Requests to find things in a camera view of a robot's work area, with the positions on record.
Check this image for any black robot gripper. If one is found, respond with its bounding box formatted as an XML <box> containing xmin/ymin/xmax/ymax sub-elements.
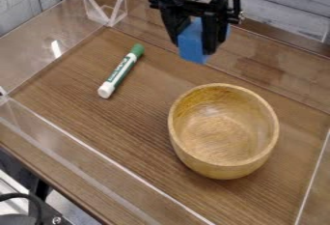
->
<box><xmin>150</xmin><ymin>0</ymin><xmax>242</xmax><ymax>55</ymax></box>

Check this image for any blue rectangular block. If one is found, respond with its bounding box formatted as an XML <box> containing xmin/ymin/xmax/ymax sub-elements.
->
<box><xmin>178</xmin><ymin>18</ymin><xmax>209</xmax><ymax>64</ymax></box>

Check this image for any light brown wooden bowl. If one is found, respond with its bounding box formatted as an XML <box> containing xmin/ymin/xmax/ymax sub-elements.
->
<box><xmin>167</xmin><ymin>83</ymin><xmax>280</xmax><ymax>180</ymax></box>

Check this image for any green and white marker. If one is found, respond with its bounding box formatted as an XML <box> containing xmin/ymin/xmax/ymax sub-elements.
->
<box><xmin>98</xmin><ymin>43</ymin><xmax>145</xmax><ymax>98</ymax></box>

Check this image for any clear acrylic tray wall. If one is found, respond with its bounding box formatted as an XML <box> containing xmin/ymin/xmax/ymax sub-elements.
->
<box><xmin>0</xmin><ymin>0</ymin><xmax>330</xmax><ymax>225</ymax></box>

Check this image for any black cable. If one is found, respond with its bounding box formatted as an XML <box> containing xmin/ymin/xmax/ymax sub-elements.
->
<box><xmin>0</xmin><ymin>192</ymin><xmax>44</xmax><ymax>225</ymax></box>

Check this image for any black metal table frame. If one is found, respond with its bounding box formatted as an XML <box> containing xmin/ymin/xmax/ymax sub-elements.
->
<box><xmin>0</xmin><ymin>149</ymin><xmax>74</xmax><ymax>225</ymax></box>

